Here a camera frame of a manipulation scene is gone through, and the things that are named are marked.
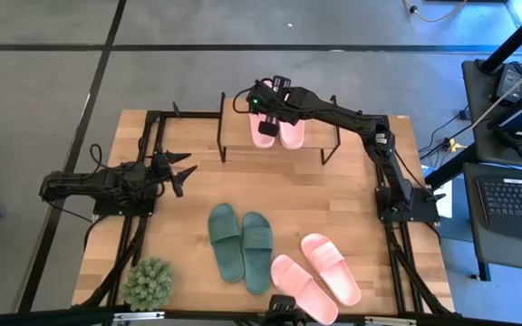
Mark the black horizontal frame beam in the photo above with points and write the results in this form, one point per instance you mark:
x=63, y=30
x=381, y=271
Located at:
x=39, y=317

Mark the thick black diagonal pole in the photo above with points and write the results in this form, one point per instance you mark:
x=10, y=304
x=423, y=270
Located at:
x=515, y=38

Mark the black keyboard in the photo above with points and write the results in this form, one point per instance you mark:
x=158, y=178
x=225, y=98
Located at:
x=515, y=199

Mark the dark grey desk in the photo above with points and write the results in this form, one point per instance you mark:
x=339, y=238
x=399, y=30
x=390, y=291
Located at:
x=478, y=113

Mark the white paper sheet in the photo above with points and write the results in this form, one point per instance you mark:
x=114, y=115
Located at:
x=446, y=204

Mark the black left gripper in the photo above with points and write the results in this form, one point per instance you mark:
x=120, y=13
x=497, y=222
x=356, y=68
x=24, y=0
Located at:
x=161, y=172

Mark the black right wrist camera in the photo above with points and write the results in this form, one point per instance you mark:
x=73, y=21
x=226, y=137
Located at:
x=254, y=100

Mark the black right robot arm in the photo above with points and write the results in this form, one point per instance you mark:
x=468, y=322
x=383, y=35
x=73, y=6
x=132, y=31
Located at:
x=379, y=140

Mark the green artificial plant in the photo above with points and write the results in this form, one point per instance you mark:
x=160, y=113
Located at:
x=147, y=285

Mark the green slide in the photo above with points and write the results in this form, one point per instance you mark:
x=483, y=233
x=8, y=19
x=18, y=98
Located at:
x=225, y=244
x=257, y=258

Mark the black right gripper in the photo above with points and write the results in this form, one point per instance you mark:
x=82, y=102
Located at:
x=279, y=106

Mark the black aluminium table frame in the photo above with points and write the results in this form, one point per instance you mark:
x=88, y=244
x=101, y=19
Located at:
x=188, y=115

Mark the salmon pink slide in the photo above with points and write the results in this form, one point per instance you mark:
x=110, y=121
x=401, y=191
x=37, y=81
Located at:
x=302, y=290
x=329, y=267

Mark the black power adapter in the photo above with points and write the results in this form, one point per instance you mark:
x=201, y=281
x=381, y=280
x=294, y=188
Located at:
x=510, y=81

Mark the grey desk with keyboard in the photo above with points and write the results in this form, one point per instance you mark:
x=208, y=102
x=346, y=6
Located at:
x=505, y=253

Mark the silver metal bracket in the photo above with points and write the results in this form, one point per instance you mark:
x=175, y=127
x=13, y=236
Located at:
x=390, y=321
x=138, y=316

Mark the wooden shelf with black frame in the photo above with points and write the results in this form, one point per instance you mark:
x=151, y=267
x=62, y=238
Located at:
x=238, y=131

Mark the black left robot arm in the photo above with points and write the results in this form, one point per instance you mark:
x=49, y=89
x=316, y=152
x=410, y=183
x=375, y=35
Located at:
x=89, y=181

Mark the black table-level camera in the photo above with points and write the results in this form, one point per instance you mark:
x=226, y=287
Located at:
x=283, y=312

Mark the light pink slide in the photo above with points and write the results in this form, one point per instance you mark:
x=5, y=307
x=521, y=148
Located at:
x=254, y=131
x=292, y=136

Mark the black floor beam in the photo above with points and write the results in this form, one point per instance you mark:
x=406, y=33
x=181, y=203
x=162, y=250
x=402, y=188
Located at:
x=447, y=174

